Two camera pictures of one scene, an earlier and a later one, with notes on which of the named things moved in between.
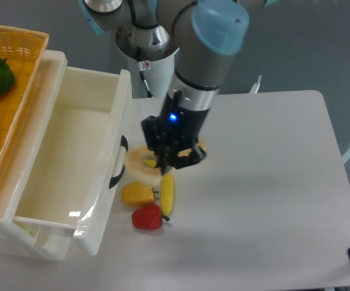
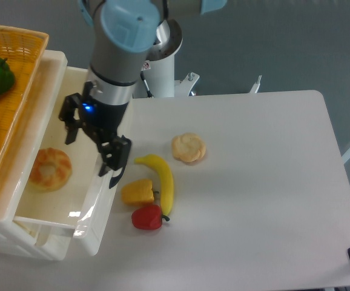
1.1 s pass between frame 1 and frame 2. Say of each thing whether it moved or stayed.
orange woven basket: stayed
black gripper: moved
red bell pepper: stayed
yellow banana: stayed
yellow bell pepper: stayed
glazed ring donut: moved
